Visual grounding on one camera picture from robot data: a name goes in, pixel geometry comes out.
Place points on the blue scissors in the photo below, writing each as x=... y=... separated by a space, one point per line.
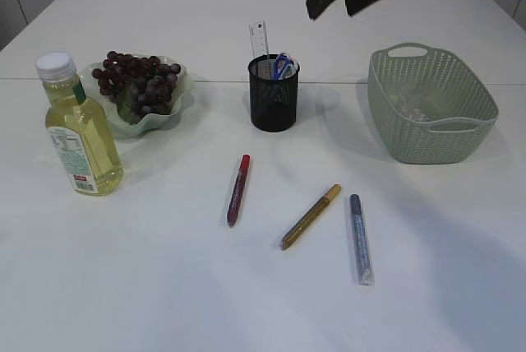
x=274 y=70

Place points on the clear plastic ruler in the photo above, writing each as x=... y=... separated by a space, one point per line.
x=259 y=41

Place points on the clear plastic sheet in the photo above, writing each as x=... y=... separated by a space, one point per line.
x=415 y=105

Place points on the red grape bunch with leaf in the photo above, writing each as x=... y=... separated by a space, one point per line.
x=138 y=86

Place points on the red glitter pen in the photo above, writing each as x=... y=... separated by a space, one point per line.
x=238 y=190

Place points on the gold marker pen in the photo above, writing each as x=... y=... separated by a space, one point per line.
x=309 y=218

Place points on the yellow tea bottle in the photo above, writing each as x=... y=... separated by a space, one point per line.
x=78 y=128

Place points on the pink scissors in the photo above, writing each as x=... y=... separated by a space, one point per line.
x=287 y=66

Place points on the black mesh pen cup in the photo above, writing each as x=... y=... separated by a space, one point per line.
x=273 y=104

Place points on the green plastic woven basket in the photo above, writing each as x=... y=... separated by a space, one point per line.
x=466 y=109

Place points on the pale green wavy plate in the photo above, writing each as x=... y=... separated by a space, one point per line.
x=150 y=122

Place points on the silver glitter pen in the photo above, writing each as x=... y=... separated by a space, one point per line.
x=360 y=241

